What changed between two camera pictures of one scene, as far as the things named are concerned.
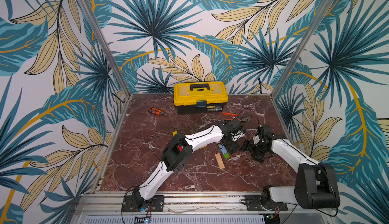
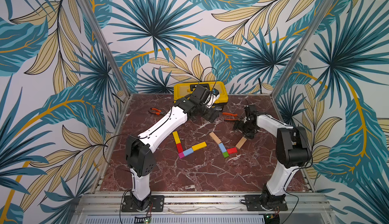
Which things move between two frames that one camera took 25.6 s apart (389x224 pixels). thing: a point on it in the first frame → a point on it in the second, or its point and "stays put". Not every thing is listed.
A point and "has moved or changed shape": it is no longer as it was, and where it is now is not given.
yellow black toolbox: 194,97 stays put
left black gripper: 233,148 → 208,116
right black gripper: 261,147 → 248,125
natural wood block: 220,161 has moved or changed shape
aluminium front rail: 313,204 stays put
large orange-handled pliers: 236,117 stays put
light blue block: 221,146 stays put
